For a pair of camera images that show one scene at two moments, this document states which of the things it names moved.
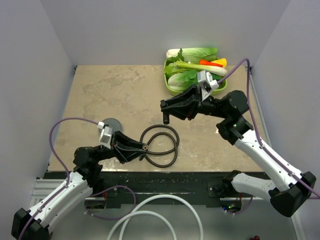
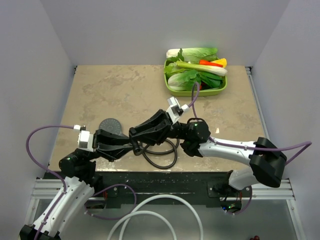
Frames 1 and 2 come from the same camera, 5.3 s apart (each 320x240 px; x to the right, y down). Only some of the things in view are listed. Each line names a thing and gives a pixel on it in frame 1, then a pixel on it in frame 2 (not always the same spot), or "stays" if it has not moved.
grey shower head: x=113 y=123 stays
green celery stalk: x=209 y=69 stays
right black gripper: x=186 y=104 → x=161 y=120
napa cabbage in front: x=181 y=81 stays
